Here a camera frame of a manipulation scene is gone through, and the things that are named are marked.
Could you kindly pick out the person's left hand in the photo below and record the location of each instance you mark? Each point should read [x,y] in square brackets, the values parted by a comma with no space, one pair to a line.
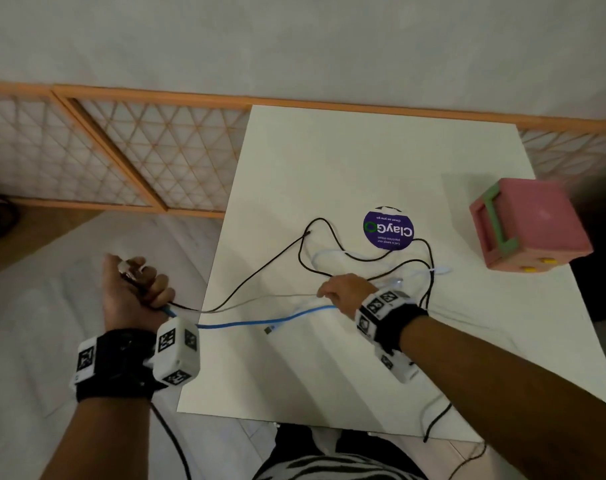
[128,299]

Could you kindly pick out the person's right hand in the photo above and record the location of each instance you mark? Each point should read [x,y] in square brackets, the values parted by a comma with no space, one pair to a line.
[348,292]

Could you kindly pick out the round purple sticker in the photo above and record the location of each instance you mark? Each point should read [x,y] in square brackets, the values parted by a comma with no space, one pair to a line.
[389,228]

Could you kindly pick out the black white striped garment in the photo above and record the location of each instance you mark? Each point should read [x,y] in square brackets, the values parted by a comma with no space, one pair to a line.
[333,467]

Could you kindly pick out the white table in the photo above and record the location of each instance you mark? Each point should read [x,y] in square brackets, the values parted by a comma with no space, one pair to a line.
[333,154]

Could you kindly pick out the person's right forearm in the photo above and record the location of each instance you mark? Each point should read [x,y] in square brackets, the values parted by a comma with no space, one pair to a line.
[507,394]

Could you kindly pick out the black marker wristband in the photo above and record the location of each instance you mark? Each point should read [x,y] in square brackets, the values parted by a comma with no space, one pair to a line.
[395,322]
[118,364]

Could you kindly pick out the person's left forearm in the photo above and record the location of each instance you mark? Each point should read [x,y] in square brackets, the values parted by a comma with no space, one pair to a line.
[98,439]

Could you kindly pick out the pink box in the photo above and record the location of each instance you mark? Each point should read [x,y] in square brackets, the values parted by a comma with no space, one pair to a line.
[537,219]

